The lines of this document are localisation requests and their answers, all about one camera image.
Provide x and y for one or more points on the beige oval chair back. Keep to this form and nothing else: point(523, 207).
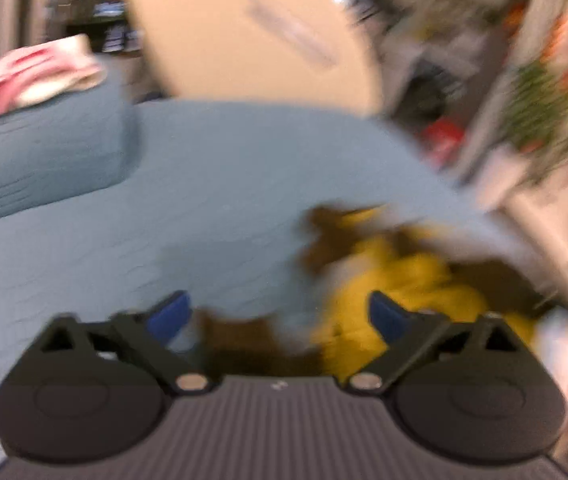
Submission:
point(244, 35)

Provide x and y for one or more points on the pink and white cloth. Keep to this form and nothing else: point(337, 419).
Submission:
point(29, 77)

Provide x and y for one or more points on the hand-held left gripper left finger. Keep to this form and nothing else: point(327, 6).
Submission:
point(169, 316)

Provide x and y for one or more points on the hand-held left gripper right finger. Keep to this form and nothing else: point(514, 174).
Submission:
point(386, 316)

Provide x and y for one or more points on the tall green potted plant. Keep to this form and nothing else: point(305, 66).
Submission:
point(548, 105)

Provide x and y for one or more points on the red bucket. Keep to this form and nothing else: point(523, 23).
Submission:
point(442, 136)

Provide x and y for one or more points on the yellow brown grey knit sweater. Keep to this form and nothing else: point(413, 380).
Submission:
point(408, 280)

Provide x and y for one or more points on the blue quilted sofa cushion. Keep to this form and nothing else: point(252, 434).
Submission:
point(39, 150)

